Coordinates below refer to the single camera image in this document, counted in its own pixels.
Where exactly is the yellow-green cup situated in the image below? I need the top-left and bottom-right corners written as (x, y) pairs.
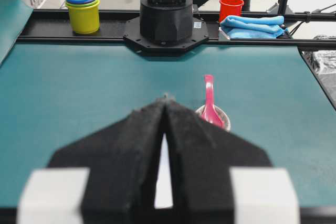
top-left (66, 0), bottom-right (100, 35)

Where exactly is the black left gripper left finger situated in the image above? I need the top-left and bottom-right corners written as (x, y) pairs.
top-left (48, 100), bottom-right (166, 223)

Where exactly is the red cup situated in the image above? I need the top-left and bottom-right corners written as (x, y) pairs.
top-left (218, 0), bottom-right (244, 22)

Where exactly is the black mounting rail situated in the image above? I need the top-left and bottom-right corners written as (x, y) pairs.
top-left (18, 8), bottom-right (335, 52)

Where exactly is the black clamp stand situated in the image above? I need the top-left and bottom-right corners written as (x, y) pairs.
top-left (267, 0), bottom-right (336, 36)

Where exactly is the white bowl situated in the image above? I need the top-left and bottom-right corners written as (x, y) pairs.
top-left (195, 105), bottom-right (231, 132)

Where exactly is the folded blue cloth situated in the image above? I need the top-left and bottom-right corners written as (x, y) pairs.
top-left (220, 15), bottom-right (288, 39)

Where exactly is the pink plastic spoon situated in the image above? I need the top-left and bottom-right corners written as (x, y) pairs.
top-left (201, 74), bottom-right (224, 128)

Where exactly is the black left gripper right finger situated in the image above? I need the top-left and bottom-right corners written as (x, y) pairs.
top-left (164, 101), bottom-right (272, 223)

